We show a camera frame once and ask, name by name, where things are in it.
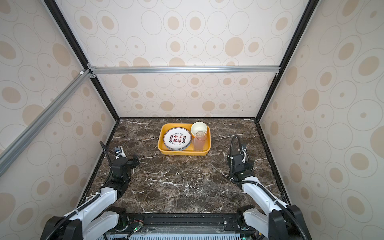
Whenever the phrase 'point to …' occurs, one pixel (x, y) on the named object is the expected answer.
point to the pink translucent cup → (199, 141)
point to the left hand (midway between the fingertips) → (129, 151)
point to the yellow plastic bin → (189, 151)
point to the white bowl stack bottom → (198, 126)
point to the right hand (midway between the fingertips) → (242, 157)
